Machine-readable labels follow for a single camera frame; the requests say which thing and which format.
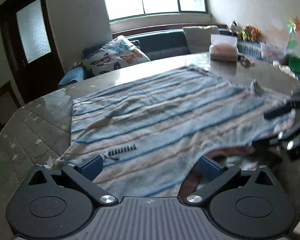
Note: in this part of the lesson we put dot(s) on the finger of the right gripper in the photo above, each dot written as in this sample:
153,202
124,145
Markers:
266,144
277,111

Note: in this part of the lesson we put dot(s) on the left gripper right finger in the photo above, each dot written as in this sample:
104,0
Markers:
209,168

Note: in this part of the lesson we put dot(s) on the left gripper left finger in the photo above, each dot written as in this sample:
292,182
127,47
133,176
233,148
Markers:
91,168

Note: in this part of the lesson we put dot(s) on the blue striped knitted garment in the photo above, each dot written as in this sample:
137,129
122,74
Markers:
152,131

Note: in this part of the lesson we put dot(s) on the green plastic bowl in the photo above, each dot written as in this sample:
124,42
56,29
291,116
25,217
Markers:
294,63

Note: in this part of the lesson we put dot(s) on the pink crumpled cloth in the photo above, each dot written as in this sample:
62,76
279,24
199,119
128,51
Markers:
246,61

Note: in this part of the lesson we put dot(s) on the colourful pinwheel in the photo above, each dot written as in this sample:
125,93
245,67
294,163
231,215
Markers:
293,26

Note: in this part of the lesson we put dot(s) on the clear plastic tissue box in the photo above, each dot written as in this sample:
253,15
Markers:
223,48

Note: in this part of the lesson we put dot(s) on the stuffed toys pile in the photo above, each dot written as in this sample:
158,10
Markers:
247,33

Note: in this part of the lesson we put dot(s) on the blue cushion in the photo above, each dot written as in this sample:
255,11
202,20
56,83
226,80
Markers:
76,74

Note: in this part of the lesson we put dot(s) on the beige cushion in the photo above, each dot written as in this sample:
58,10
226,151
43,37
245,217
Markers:
198,38

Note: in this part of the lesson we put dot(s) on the dark wooden door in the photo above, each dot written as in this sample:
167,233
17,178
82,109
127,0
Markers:
30,47

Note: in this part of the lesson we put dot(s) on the butterfly print pillow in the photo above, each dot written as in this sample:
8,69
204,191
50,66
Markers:
116,54

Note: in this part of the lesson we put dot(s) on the dark green sofa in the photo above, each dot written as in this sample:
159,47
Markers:
159,44

